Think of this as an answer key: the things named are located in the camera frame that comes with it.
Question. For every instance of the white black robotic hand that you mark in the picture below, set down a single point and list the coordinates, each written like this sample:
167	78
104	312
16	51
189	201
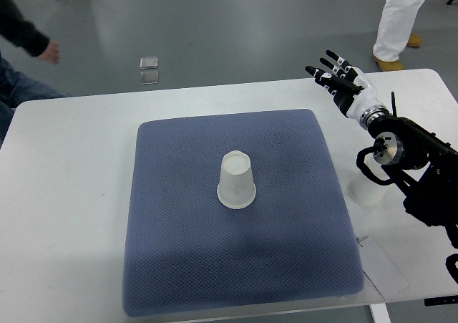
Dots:
351	90

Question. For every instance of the white paper cup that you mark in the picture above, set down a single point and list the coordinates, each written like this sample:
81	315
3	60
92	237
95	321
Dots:
236	188
364	191

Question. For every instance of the person in white trousers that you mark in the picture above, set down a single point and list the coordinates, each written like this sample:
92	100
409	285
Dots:
395	33

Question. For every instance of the white paper cup on cushion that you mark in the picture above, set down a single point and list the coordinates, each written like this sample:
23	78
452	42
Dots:
236	188

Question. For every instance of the white paper tag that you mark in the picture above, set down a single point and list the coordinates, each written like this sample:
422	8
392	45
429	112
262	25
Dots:
380	270

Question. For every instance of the upper metal floor plate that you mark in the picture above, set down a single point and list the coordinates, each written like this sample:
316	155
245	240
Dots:
149	62

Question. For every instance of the white table leg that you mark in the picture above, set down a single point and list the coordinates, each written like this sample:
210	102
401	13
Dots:
379	313

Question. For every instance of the black table control panel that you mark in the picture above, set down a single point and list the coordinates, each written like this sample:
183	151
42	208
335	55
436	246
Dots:
438	301

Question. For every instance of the blue textured foam cushion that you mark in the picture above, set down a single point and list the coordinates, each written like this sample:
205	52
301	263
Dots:
186	251

